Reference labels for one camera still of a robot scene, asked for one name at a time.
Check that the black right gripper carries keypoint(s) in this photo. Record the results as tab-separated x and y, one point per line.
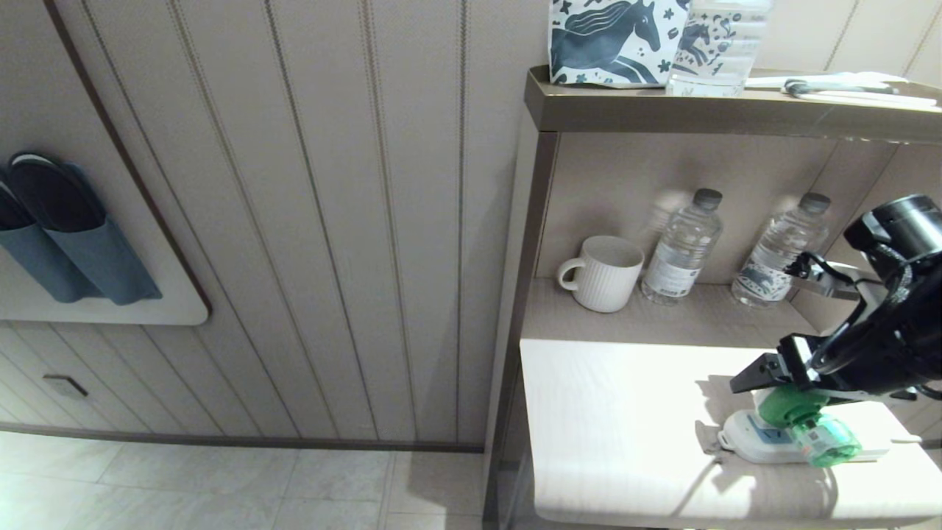
868	361

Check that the white power strip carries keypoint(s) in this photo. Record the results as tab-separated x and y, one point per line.
743	442

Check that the green mosquito repellent plug-in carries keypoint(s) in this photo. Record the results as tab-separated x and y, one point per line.
831	442

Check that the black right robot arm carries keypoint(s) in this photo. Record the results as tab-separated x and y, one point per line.
927	294

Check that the clear bottle horse print label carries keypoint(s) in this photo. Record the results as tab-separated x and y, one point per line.
769	258

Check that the clear bottle plain white label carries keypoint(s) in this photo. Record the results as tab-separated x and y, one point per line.
681	258

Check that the white ribbed mug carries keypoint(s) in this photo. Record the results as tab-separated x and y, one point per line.
607	283

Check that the beige brown shelf unit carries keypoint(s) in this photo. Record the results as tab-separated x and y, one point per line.
662	110

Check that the papers and pen on shelf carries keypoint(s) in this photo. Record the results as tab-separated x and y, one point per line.
883	96

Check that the large clear horse print bottle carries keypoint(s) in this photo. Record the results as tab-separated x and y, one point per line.
721	51

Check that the horse print tissue box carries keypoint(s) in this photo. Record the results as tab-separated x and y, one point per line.
611	44

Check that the brown baseboard strip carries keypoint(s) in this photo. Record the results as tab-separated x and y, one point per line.
221	441

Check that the blue slipper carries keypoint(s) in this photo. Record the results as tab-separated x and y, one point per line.
37	265
96	250

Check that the silver right camera bracket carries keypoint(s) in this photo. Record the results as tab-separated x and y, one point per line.
835	283

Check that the grey wall socket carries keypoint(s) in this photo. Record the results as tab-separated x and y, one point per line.
65	386

